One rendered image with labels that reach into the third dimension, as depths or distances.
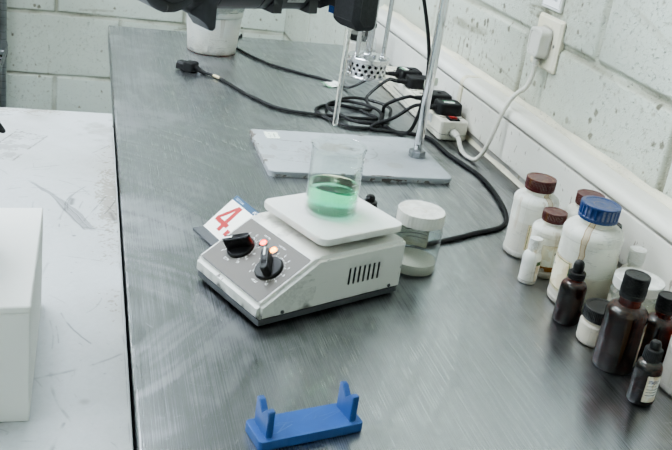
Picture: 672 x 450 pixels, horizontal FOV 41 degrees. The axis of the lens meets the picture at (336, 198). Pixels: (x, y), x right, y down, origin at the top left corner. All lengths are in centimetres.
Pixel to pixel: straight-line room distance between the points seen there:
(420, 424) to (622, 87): 67
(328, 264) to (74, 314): 27
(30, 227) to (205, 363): 21
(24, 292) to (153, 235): 38
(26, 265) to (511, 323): 54
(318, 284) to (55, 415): 31
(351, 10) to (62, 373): 42
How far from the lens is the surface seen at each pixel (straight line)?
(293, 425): 80
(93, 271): 104
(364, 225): 100
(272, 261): 96
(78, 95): 350
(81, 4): 342
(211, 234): 113
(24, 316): 75
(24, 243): 85
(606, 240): 108
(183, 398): 83
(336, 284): 98
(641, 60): 131
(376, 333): 97
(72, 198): 122
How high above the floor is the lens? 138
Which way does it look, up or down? 21 degrees down
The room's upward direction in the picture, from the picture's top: 8 degrees clockwise
